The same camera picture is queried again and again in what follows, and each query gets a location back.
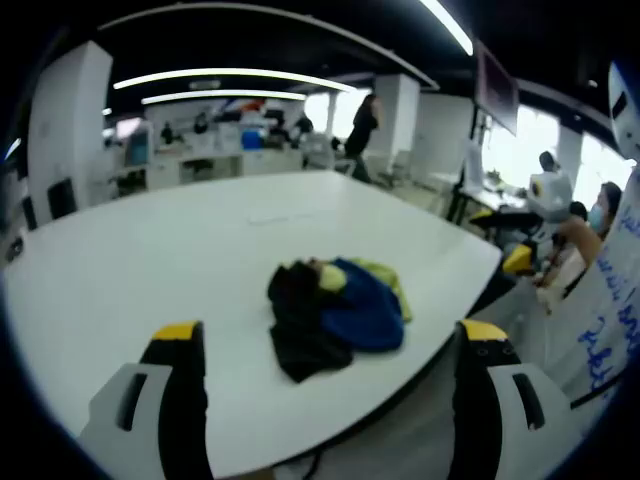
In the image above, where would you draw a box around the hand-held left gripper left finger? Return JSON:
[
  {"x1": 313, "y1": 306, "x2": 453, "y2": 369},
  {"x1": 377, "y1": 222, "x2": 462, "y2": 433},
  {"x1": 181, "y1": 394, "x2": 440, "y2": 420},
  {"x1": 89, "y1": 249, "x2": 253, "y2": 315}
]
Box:
[{"x1": 77, "y1": 319, "x2": 215, "y2": 480}]

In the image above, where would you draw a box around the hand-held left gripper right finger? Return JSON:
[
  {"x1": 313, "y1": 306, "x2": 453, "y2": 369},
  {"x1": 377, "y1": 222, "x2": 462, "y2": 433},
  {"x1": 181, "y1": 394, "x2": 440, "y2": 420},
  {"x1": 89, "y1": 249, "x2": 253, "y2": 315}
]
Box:
[{"x1": 448, "y1": 318, "x2": 585, "y2": 480}]

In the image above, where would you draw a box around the yellow blue grey garment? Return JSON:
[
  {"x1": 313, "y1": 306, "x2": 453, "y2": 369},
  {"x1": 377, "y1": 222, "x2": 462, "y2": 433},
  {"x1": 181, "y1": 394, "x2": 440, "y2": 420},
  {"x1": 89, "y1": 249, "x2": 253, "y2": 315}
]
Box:
[{"x1": 267, "y1": 257, "x2": 415, "y2": 385}]

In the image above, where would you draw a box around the operator in white shirt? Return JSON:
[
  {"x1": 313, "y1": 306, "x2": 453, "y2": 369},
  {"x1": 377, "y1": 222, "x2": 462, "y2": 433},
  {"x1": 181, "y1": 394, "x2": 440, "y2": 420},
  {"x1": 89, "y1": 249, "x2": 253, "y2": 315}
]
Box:
[{"x1": 537, "y1": 164, "x2": 640, "y2": 441}]

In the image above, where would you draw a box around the white worn device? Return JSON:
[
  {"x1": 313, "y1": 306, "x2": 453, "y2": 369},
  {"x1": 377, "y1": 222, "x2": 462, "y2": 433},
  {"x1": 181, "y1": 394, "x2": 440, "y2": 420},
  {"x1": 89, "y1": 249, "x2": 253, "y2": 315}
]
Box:
[{"x1": 607, "y1": 59, "x2": 640, "y2": 161}]

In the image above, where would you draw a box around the white office desk row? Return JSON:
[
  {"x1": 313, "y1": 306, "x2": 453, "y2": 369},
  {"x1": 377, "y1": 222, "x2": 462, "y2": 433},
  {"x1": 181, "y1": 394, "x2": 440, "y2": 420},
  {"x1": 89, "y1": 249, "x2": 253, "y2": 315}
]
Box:
[{"x1": 114, "y1": 119, "x2": 306, "y2": 196}]

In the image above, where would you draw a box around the black chair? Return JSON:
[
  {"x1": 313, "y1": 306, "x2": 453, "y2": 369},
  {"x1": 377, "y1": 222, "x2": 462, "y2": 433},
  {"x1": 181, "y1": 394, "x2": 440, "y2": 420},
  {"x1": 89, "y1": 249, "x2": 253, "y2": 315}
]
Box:
[{"x1": 47, "y1": 177, "x2": 77, "y2": 221}]

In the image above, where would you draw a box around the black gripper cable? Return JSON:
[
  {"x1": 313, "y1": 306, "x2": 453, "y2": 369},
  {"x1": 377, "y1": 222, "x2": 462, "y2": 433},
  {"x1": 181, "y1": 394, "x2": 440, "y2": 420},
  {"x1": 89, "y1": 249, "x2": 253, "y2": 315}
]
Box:
[{"x1": 299, "y1": 447, "x2": 331, "y2": 480}]

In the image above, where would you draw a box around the grey curved ceiling rail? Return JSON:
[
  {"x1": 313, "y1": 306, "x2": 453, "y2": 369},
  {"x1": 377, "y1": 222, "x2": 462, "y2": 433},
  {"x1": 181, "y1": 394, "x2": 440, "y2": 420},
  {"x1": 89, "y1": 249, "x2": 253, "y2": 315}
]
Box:
[{"x1": 97, "y1": 2, "x2": 441, "y2": 91}]

